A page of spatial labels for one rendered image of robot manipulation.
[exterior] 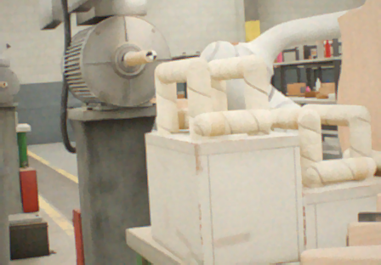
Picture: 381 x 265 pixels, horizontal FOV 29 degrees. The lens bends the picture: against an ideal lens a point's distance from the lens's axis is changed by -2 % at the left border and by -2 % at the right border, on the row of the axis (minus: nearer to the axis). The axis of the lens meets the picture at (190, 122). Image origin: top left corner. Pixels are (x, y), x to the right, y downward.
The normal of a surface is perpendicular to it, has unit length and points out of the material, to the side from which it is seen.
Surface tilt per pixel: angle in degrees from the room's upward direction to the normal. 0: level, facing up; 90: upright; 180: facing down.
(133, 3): 90
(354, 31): 90
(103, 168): 90
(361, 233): 90
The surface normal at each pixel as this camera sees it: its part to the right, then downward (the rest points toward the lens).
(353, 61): -0.95, 0.07
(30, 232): 0.34, 0.03
